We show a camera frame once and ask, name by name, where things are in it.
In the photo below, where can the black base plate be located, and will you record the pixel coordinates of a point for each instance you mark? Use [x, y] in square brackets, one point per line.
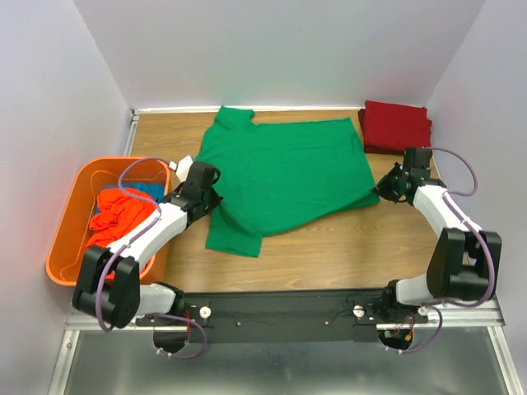
[297, 315]

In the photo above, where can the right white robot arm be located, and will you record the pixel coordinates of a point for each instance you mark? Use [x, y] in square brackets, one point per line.
[464, 265]

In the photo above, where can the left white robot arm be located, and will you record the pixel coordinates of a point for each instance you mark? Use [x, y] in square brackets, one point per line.
[109, 287]

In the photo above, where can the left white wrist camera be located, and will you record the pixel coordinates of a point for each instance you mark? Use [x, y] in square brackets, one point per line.
[182, 167]

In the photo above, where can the blue t shirt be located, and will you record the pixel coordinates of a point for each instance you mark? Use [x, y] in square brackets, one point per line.
[154, 191]

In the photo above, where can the green t shirt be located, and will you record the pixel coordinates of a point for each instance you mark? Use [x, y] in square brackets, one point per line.
[276, 177]

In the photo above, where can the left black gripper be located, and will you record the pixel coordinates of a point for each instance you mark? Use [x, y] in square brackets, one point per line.
[215, 200]

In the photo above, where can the orange t shirt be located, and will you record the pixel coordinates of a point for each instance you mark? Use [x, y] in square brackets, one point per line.
[116, 214]

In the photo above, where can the orange plastic basket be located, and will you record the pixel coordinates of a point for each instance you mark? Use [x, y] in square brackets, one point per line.
[65, 257]

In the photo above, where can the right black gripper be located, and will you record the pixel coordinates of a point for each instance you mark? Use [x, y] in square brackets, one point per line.
[382, 189]

